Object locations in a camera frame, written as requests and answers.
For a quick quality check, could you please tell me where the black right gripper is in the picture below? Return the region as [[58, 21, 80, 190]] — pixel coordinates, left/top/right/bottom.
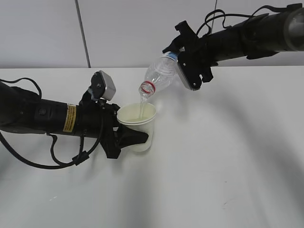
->
[[162, 21, 213, 83]]

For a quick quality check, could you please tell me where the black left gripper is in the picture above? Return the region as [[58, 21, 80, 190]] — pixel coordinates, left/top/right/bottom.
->
[[79, 91, 149, 159]]

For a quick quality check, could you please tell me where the white paper cup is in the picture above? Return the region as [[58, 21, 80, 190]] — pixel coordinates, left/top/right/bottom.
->
[[117, 103, 156, 152]]

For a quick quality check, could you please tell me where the Nongfu Spring water bottle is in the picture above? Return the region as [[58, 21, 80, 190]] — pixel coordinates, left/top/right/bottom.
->
[[139, 52, 177, 99]]

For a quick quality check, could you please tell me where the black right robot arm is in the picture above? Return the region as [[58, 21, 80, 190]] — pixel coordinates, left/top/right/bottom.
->
[[163, 3, 304, 90]]

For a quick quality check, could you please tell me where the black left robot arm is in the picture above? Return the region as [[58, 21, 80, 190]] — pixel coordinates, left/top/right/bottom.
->
[[0, 83, 148, 159]]

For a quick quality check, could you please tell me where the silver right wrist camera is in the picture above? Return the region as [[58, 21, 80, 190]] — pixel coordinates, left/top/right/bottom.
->
[[175, 60, 202, 91]]

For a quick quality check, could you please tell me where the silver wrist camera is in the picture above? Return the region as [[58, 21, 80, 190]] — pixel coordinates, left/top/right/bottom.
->
[[175, 60, 202, 91], [91, 70, 116, 101]]

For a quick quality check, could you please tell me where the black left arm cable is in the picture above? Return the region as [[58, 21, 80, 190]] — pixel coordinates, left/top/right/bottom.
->
[[0, 77, 105, 170]]

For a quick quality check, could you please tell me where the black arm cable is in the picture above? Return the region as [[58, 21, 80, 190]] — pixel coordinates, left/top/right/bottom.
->
[[0, 77, 105, 170], [197, 0, 304, 36]]

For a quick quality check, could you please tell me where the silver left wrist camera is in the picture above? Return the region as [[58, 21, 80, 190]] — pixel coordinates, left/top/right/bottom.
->
[[91, 70, 116, 101]]

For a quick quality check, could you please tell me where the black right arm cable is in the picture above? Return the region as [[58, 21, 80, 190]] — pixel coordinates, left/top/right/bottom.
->
[[197, 0, 304, 36]]

